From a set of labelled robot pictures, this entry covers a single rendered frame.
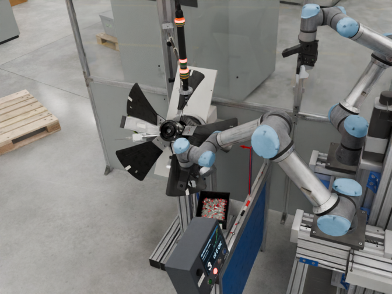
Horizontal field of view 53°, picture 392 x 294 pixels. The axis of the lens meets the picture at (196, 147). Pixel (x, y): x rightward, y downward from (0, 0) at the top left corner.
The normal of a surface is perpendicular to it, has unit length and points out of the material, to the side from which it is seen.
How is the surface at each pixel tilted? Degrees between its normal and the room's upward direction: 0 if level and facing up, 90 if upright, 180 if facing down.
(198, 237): 15
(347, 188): 7
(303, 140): 90
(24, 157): 0
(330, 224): 95
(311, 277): 0
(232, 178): 90
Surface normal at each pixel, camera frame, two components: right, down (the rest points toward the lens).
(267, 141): -0.61, 0.44
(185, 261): -0.29, -0.83
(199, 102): -0.35, -0.08
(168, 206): -0.06, -0.80
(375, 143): -0.37, 0.57
